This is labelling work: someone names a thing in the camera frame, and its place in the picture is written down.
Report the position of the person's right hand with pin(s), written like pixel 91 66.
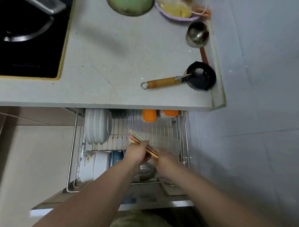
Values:
pixel 168 164

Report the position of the person's left hand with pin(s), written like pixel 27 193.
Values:
pixel 135 153

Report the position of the yellow food in bag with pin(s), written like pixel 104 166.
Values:
pixel 175 8

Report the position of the person's right forearm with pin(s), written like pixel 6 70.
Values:
pixel 210 201

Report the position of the person's right fingers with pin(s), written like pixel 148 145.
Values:
pixel 158 156

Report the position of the grey drawer front panel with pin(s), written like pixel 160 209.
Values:
pixel 149 200

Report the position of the white floral bowl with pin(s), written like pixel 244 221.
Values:
pixel 86 166

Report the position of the plain white bowl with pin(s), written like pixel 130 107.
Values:
pixel 101 163

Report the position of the stainless steel bowl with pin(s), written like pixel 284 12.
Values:
pixel 147 172

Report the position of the bundle of coloured chopsticks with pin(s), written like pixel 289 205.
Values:
pixel 136 138

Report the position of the person's left fingers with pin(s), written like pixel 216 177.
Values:
pixel 142 145

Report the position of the light green garment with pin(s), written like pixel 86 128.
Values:
pixel 142 221

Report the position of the black glass cooktop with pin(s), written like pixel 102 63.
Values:
pixel 32 53

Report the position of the blue bowl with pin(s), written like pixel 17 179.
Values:
pixel 116 157

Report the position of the green bowl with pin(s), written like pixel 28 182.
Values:
pixel 129 7

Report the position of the orange lidded container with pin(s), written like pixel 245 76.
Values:
pixel 149 115
pixel 169 114

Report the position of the orange food scrap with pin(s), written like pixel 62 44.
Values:
pixel 205 12

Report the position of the white plate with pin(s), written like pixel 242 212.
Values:
pixel 87 128
pixel 108 125
pixel 94 128
pixel 100 127

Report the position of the person's left forearm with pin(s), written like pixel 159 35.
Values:
pixel 98 196

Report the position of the clear plastic chopstick tray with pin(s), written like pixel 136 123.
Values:
pixel 163 143

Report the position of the purple bowl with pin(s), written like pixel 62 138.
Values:
pixel 163 14

